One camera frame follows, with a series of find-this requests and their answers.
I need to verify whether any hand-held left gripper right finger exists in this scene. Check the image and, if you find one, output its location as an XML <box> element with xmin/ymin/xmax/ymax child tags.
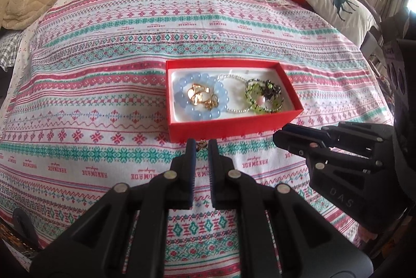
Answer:
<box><xmin>207</xmin><ymin>138</ymin><xmax>373</xmax><ymax>278</ymax></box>

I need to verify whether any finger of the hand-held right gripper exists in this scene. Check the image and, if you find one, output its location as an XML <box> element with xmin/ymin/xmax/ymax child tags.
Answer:
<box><xmin>321</xmin><ymin>121</ymin><xmax>394</xmax><ymax>157</ymax></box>
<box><xmin>273</xmin><ymin>124</ymin><xmax>384</xmax><ymax>175</ymax></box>

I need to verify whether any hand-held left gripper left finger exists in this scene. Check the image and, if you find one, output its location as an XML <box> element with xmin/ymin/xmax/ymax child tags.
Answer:
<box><xmin>29</xmin><ymin>138</ymin><xmax>197</xmax><ymax>278</ymax></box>

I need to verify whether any red jewelry box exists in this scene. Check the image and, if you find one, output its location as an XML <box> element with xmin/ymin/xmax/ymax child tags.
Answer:
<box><xmin>165</xmin><ymin>59</ymin><xmax>304</xmax><ymax>143</ymax></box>

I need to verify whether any green bead bracelet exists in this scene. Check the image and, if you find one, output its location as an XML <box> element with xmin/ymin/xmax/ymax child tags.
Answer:
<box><xmin>244</xmin><ymin>78</ymin><xmax>287</xmax><ymax>114</ymax></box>

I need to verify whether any blue bead bracelet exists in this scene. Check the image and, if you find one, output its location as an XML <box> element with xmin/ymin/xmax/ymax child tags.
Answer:
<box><xmin>173</xmin><ymin>73</ymin><xmax>230</xmax><ymax>121</ymax></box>

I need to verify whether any patterned knit-print blanket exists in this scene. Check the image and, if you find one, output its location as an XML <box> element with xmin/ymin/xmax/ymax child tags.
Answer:
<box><xmin>0</xmin><ymin>0</ymin><xmax>395</xmax><ymax>278</ymax></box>

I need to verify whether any white deer print pillow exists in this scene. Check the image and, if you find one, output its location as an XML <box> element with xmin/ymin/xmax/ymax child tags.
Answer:
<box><xmin>303</xmin><ymin>0</ymin><xmax>378</xmax><ymax>46</ymax></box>

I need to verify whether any black rounded object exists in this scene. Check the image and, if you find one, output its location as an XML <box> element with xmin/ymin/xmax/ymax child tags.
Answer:
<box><xmin>11</xmin><ymin>208</ymin><xmax>41</xmax><ymax>253</ymax></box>

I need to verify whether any grey checkered sheet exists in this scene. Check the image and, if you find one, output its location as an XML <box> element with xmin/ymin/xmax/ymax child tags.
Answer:
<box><xmin>0</xmin><ymin>28</ymin><xmax>30</xmax><ymax>71</ymax></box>

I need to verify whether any dark bead ring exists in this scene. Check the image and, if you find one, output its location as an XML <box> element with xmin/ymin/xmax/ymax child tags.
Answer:
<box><xmin>262</xmin><ymin>80</ymin><xmax>282</xmax><ymax>100</ymax></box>

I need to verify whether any silver bead bracelet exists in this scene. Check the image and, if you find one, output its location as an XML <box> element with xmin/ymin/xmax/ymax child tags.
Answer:
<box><xmin>215</xmin><ymin>73</ymin><xmax>259</xmax><ymax>114</ymax></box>

